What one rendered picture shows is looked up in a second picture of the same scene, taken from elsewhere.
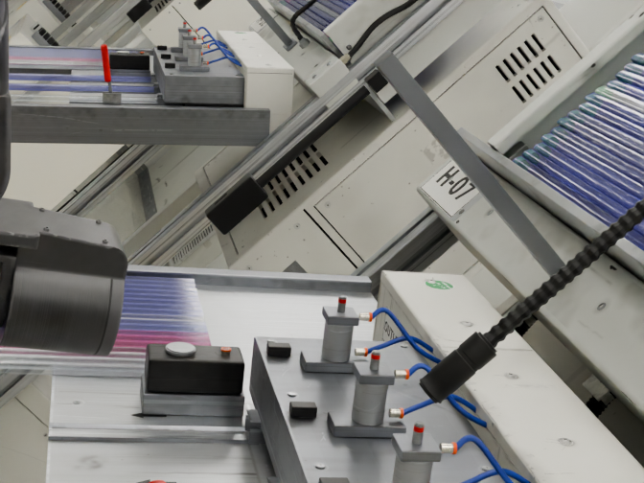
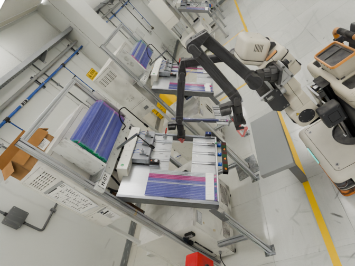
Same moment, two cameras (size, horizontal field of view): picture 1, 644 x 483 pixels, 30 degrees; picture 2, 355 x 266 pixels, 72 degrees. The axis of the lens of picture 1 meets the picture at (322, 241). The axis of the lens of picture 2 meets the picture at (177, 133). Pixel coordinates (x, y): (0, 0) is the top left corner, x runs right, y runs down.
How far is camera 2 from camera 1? 2.42 m
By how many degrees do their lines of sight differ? 121
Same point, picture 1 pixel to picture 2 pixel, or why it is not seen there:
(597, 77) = (88, 158)
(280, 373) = (148, 152)
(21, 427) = not seen: outside the picture
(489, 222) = (110, 166)
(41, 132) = not seen: outside the picture
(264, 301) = (135, 191)
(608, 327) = (121, 140)
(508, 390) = (131, 143)
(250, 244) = not seen: outside the picture
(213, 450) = (155, 157)
